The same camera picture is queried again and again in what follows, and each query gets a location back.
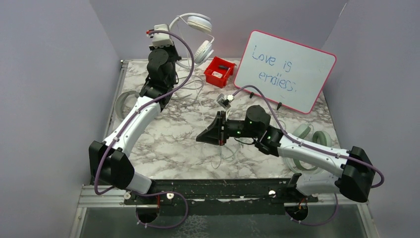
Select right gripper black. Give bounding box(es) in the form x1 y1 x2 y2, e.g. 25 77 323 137
196 111 260 147

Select white headphones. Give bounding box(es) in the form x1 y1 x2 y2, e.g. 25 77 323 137
169 12 214 66

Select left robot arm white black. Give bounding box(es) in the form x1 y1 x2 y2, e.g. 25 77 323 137
89 46 181 204

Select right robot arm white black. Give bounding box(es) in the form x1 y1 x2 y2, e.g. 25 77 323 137
196 105 376 203

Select grey headphones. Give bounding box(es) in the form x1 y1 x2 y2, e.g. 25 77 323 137
114 90 140 120

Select green headphones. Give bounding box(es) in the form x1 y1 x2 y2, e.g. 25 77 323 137
283 123 333 175

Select red plastic bin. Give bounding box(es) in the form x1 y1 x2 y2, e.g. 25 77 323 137
204 57 236 88

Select pink framed whiteboard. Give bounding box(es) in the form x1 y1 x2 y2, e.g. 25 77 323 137
233 30 337 114

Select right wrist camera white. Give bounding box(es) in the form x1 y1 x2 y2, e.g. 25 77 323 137
216 94 234 111

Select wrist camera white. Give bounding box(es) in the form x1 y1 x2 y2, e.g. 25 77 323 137
146 24 174 48
216 94 234 111

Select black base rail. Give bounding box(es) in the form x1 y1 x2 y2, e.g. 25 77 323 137
124 178 318 216

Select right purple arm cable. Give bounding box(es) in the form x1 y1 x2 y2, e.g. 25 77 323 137
233 84 385 227

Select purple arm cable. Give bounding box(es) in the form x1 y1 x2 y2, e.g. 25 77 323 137
233 84 385 227
94 29 195 196

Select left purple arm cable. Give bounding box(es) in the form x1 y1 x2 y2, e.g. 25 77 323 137
94 29 195 196

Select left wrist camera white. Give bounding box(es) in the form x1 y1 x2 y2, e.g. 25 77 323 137
146 24 174 48

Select aluminium frame rail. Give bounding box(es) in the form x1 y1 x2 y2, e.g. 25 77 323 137
77 185 125 208

